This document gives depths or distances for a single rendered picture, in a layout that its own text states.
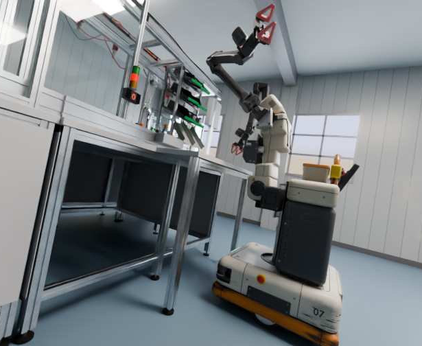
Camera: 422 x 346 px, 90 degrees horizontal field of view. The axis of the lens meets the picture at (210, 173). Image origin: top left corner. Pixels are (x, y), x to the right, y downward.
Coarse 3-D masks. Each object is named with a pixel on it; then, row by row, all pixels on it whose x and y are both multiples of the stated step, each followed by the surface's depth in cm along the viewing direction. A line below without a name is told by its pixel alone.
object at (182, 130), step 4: (176, 124) 179; (180, 124) 194; (184, 124) 192; (176, 128) 178; (180, 128) 188; (184, 128) 191; (180, 132) 174; (184, 132) 187; (188, 132) 187; (180, 136) 174; (184, 136) 182; (188, 136) 186; (184, 140) 177; (188, 140) 183; (192, 140) 182; (188, 144) 178; (192, 144) 182
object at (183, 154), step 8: (160, 152) 124; (168, 152) 119; (176, 152) 116; (184, 152) 114; (192, 152) 111; (200, 152) 111; (208, 160) 119; (216, 160) 126; (232, 168) 148; (240, 168) 161
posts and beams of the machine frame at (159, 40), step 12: (156, 36) 212; (144, 48) 236; (168, 48) 228; (144, 60) 264; (168, 60) 258; (180, 60) 249; (156, 72) 284; (168, 84) 311; (204, 84) 300; (216, 96) 331
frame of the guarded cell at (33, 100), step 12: (60, 0) 78; (48, 12) 75; (48, 24) 75; (48, 36) 76; (48, 48) 76; (36, 60) 75; (48, 60) 77; (36, 72) 74; (36, 84) 75; (0, 96) 67; (12, 96) 70; (36, 96) 75
